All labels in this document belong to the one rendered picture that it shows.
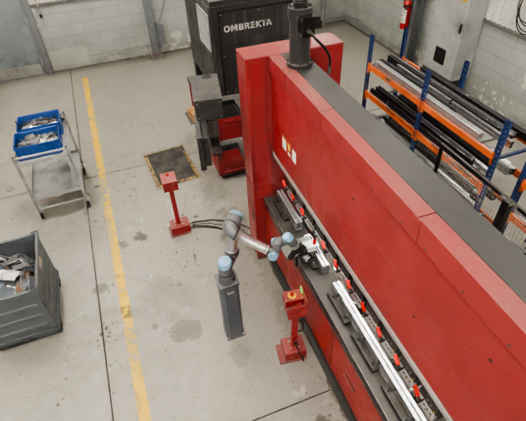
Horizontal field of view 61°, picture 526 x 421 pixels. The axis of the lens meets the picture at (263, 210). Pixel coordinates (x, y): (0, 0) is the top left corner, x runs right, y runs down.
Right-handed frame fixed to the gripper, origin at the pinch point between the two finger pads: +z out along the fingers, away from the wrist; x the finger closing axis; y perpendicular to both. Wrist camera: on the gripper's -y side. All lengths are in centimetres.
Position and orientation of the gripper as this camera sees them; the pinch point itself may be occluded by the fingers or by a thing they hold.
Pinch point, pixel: (305, 261)
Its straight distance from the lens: 363.6
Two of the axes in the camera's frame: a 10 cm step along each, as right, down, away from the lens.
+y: 8.2, -5.3, -2.1
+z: 5.3, 5.8, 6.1
